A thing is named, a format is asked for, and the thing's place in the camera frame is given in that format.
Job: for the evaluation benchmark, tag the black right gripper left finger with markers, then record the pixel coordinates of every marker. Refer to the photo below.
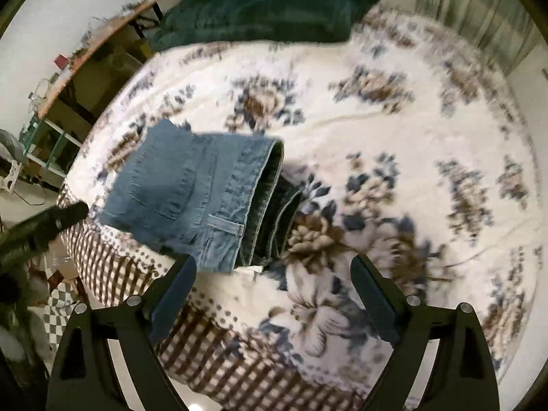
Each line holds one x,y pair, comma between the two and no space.
83,375

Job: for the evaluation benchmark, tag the blue denim jeans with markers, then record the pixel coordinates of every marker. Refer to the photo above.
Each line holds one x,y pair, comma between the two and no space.
221,198

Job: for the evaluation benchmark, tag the white floral fleece blanket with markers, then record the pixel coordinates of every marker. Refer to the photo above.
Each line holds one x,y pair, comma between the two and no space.
409,147

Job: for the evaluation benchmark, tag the grey striped curtain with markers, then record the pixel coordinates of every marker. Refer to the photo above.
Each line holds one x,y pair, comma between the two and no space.
503,29

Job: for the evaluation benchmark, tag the dark green folded blanket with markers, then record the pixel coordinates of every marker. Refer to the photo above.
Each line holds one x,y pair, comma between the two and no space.
207,21

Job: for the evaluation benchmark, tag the wooden desk with green frame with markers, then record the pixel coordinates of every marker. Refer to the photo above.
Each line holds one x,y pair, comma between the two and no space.
67,105

